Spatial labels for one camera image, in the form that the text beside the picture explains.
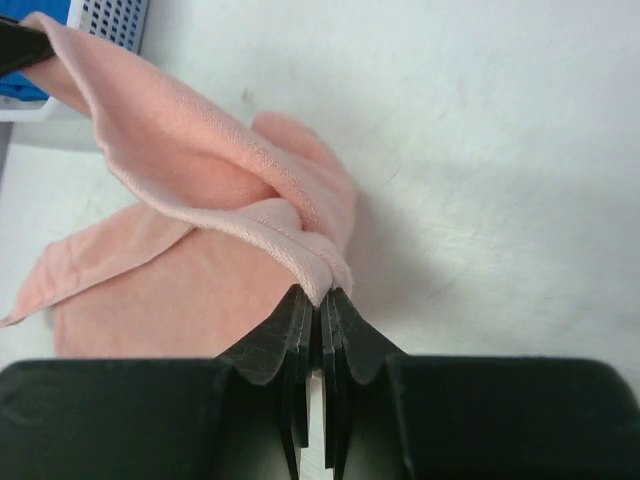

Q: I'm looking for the folded blue towel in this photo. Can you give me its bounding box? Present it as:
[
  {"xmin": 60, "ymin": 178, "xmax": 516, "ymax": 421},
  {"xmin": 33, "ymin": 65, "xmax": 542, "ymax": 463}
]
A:
[{"xmin": 0, "ymin": 0, "xmax": 84, "ymax": 101}]

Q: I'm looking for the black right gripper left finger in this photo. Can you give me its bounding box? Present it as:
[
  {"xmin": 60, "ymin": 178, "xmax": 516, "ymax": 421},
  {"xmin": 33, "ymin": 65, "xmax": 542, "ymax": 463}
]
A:
[{"xmin": 214, "ymin": 285, "xmax": 313, "ymax": 479}]

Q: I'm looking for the white left plastic basket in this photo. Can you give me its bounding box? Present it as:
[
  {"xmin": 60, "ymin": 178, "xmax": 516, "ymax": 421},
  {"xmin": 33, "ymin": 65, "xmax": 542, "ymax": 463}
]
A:
[{"xmin": 1, "ymin": 1, "xmax": 149, "ymax": 123}]

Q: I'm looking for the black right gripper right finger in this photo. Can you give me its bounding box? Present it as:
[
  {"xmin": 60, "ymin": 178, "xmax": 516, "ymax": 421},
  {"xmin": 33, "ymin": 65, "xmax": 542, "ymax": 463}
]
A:
[{"xmin": 320, "ymin": 288, "xmax": 404, "ymax": 479}]

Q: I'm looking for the pink towel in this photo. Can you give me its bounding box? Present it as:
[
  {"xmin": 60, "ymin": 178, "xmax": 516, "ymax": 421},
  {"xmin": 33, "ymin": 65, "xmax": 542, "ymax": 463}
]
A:
[{"xmin": 4, "ymin": 13, "xmax": 356, "ymax": 358}]

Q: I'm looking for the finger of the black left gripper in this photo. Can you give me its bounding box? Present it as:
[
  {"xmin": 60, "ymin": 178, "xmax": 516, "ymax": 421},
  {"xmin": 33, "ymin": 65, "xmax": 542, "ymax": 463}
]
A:
[{"xmin": 0, "ymin": 16, "xmax": 54, "ymax": 77}]

